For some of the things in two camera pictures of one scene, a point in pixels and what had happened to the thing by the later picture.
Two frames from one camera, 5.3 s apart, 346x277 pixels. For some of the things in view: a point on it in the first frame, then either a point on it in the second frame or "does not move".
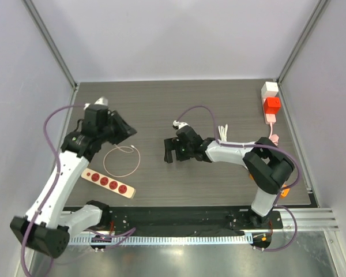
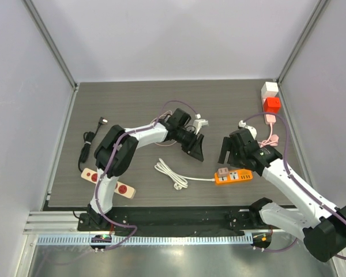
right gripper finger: x=169 y=145 -> x=226 y=148
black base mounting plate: x=206 y=220 does not move
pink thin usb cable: x=131 y=152 -> x=155 y=119
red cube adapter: x=271 y=105 does not move
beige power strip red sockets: x=109 y=183 does not move
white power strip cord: x=223 y=132 -> x=181 y=183
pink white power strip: x=269 y=118 does not move
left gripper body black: x=103 y=133 -> x=185 y=139
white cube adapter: x=269 y=89 does not move
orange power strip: x=284 y=193 -> x=234 y=176
